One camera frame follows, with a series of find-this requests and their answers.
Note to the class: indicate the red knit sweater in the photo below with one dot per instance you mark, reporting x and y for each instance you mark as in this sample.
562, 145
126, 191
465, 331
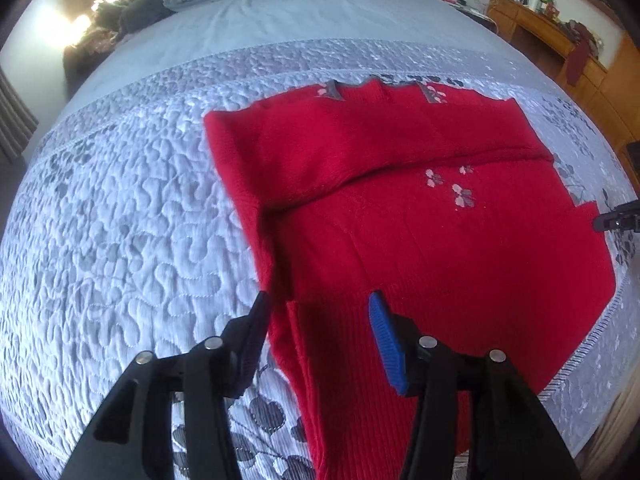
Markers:
425, 240

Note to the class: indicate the dark red hanging cloth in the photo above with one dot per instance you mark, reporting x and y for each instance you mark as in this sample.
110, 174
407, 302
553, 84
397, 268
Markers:
577, 62

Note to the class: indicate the grey curtain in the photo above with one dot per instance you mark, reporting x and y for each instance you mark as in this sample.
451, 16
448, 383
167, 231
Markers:
15, 120

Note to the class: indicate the wooden desk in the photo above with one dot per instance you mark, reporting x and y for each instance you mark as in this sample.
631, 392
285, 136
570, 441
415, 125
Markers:
615, 85

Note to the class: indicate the grey quilted bedspread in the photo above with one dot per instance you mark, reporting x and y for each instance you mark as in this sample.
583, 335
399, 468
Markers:
125, 210

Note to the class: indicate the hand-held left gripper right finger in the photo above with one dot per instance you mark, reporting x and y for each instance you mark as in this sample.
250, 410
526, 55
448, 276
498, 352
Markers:
390, 345

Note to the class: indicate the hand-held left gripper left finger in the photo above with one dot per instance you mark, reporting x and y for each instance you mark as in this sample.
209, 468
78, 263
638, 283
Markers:
252, 340

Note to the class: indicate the dark clothes pile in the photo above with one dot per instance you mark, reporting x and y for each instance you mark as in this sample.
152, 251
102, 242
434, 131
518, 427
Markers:
140, 12

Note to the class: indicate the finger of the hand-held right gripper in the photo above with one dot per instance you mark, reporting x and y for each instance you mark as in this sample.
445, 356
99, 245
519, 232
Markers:
620, 220

